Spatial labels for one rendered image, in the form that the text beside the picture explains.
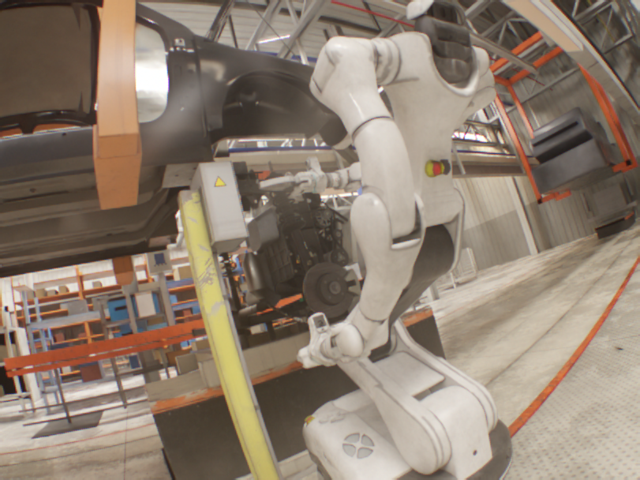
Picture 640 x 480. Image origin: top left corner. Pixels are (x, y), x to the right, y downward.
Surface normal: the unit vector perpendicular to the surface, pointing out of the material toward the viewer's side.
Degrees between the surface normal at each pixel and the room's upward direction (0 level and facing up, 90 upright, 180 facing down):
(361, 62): 95
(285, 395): 90
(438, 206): 113
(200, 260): 90
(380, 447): 37
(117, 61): 90
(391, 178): 108
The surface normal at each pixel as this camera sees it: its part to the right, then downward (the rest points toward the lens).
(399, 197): 0.46, 0.17
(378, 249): -0.64, 0.46
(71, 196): 0.51, -0.15
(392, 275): 0.11, 0.58
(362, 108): -0.29, -0.20
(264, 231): 0.15, -0.21
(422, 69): -0.47, 0.43
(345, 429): 0.02, -0.90
